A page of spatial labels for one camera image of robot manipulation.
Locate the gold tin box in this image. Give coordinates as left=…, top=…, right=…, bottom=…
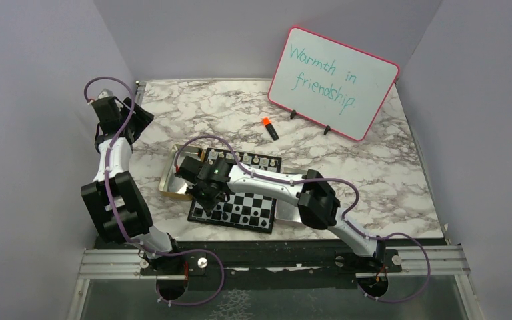
left=159, top=144, right=205, bottom=201

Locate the silver tin lid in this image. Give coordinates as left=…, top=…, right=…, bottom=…
left=275, top=167, right=307, bottom=228

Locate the aluminium side rail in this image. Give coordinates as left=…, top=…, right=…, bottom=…
left=79, top=80, right=147, bottom=280

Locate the black mounting base rail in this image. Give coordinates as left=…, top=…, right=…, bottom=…
left=92, top=238, right=447, bottom=293

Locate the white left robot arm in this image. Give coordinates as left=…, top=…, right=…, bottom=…
left=81, top=96, right=183, bottom=274

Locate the black white chess board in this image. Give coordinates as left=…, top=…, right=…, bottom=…
left=187, top=151, right=282, bottom=234

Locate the pink framed whiteboard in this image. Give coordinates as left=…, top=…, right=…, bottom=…
left=267, top=27, right=400, bottom=141

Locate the orange black highlighter marker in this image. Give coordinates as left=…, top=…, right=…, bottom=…
left=261, top=117, right=279, bottom=141

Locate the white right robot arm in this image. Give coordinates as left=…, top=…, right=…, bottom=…
left=175, top=157, right=385, bottom=271

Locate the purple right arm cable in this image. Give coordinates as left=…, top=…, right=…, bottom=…
left=174, top=135, right=432, bottom=305

